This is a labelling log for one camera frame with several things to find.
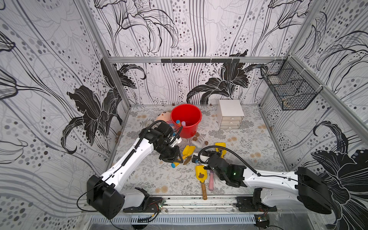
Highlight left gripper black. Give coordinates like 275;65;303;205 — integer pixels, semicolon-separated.
152;140;183;163

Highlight green cleaning brush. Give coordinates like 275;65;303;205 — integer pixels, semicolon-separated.
191;140;203;149

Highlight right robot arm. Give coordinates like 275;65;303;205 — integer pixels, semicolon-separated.
200;153;332;214

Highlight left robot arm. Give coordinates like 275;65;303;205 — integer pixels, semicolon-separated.
86;120;183;220

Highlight red plastic bucket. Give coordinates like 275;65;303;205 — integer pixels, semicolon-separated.
171;103;202;139

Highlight plush doll toy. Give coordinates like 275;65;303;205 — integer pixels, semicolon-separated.
155;111;174;127

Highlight white mini drawer cabinet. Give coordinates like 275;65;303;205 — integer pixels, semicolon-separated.
217;100;244;129

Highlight yellow trowel wooden handle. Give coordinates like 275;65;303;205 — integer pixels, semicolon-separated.
195;164;208;200

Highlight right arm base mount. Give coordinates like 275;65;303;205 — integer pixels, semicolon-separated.
235;196;277;212

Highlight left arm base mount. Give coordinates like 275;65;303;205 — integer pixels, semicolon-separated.
123;197;163;213

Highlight black wire wall basket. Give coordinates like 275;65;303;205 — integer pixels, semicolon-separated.
261;58;323;111

